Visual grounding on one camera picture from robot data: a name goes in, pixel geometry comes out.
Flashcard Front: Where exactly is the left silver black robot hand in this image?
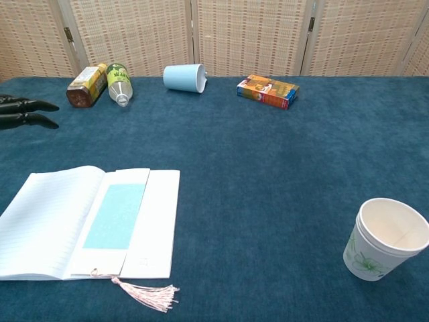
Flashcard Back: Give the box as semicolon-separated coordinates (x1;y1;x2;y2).
0;94;60;131

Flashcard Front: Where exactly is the white lined notebook yellow spine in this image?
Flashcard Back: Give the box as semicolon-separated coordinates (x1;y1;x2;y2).
0;164;181;281

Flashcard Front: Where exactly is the light blue bookmark pink tassel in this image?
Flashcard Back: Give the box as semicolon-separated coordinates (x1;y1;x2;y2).
70;168;180;314

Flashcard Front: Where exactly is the brown tea bottle yellow label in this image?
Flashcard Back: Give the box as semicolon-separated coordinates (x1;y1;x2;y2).
66;64;109;109

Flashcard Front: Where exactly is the clear bottle green label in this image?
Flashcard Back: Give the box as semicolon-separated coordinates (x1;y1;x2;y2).
106;63;134;107

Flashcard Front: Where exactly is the light blue mug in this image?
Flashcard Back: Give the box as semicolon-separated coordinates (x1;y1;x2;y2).
163;63;208;95

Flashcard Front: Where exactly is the orange snack box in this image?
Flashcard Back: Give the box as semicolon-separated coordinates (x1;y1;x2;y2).
236;74;300;111

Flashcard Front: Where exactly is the woven folding screen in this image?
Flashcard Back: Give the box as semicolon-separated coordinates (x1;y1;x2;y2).
0;0;429;83

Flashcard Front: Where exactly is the dark blue table cloth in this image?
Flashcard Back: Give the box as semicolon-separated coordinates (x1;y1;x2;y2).
0;75;429;322

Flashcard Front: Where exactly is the white paper cup green flower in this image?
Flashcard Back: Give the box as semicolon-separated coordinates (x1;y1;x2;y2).
343;214;428;282

